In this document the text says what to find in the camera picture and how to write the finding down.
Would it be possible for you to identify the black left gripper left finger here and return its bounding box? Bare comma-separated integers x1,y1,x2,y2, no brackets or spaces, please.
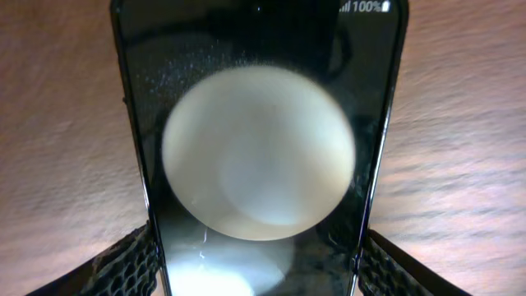
28,224,159,296

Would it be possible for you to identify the black flip smartphone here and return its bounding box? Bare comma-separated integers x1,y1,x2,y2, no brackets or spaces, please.
109,0,409,295

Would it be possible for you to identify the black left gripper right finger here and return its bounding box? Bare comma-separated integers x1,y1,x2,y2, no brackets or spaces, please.
358,229,469,296

